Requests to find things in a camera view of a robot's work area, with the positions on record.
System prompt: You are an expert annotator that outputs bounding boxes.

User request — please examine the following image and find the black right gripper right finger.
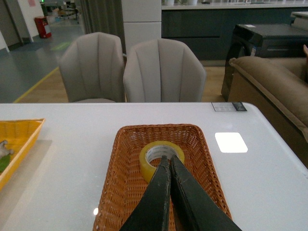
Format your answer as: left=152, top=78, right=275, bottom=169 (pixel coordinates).
left=170, top=155, right=240, bottom=231

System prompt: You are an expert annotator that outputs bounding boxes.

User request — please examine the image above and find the black cabinet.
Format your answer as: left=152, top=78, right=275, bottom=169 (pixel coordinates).
left=221, top=24, right=308, bottom=100

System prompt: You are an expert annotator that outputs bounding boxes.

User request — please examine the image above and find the clear packing tape roll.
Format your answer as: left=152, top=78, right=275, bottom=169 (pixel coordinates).
left=139, top=141, right=185, bottom=183

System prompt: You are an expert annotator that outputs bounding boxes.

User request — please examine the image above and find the grey chair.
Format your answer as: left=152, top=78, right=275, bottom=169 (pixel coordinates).
left=123, top=38, right=206, bottom=103
left=59, top=32, right=125, bottom=103

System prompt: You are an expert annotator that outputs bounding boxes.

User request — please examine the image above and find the black white toy figure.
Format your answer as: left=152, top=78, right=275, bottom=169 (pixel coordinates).
left=0, top=140, right=14, bottom=158

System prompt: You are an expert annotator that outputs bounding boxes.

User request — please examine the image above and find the table label sticker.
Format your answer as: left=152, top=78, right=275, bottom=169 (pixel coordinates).
left=211, top=102, right=247, bottom=112

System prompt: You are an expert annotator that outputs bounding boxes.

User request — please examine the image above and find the left grey chair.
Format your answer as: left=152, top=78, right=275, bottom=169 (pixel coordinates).
left=59, top=32, right=125, bottom=103

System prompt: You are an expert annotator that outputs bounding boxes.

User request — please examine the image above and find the dark counter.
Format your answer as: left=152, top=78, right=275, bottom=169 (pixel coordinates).
left=162, top=0, right=308, bottom=63

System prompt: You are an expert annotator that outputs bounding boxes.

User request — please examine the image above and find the yellow woven basket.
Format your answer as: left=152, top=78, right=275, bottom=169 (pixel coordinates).
left=0, top=118, right=45, bottom=188

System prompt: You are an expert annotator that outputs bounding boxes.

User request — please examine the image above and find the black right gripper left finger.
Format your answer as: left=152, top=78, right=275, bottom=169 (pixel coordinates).
left=120, top=155, right=171, bottom=231

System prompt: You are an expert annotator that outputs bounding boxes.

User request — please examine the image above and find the right grey chair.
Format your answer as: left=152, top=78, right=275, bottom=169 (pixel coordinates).
left=123, top=38, right=206, bottom=103

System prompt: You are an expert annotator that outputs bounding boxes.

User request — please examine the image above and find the brown wicker basket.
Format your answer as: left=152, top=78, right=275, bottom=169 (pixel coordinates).
left=93, top=124, right=231, bottom=231

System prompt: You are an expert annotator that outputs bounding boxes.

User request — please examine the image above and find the red bin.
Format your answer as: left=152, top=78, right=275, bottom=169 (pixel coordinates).
left=34, top=16, right=51, bottom=39

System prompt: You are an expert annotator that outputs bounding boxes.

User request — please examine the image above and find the brown sofa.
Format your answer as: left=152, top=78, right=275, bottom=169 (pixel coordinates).
left=228, top=56, right=308, bottom=165

